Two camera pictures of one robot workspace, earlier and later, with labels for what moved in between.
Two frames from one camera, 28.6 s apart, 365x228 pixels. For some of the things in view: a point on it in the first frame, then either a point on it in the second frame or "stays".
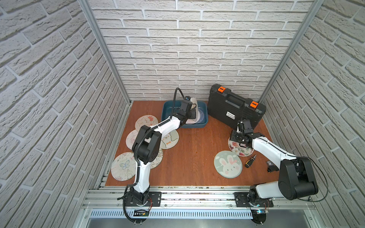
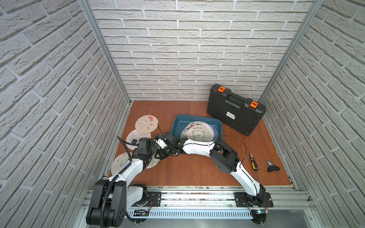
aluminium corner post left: x=87 y=7 stays
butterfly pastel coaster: x=123 y=167 stays
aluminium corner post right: x=315 y=9 stays
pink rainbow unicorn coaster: x=131 y=137 stays
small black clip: x=271 y=166 stays
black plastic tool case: x=230 y=108 stays
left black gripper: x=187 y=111 → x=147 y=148
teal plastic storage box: x=166 y=111 → x=179 y=121
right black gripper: x=233 y=134 → x=162 y=156
